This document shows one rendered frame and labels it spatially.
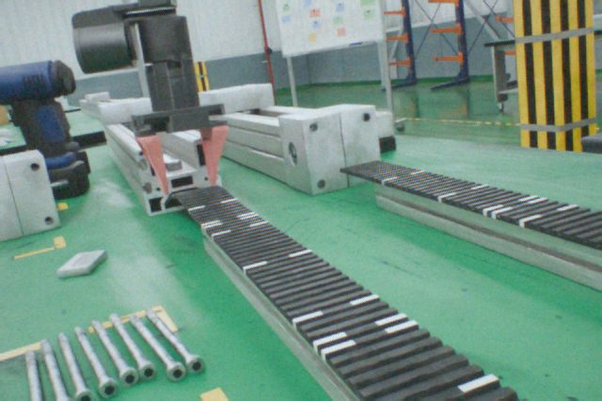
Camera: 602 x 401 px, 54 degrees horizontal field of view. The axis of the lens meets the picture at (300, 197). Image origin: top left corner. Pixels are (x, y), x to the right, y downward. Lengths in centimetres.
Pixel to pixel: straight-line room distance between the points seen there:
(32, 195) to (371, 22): 567
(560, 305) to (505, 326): 4
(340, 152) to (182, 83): 21
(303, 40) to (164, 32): 627
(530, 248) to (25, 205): 60
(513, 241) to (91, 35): 50
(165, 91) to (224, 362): 41
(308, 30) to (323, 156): 618
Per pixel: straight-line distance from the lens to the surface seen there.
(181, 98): 70
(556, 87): 385
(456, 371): 26
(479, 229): 50
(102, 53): 72
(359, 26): 641
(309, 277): 38
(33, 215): 82
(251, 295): 43
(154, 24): 71
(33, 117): 104
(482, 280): 43
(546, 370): 33
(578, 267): 42
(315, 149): 72
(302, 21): 695
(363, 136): 75
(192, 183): 78
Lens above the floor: 95
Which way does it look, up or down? 13 degrees down
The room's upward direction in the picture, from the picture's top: 9 degrees counter-clockwise
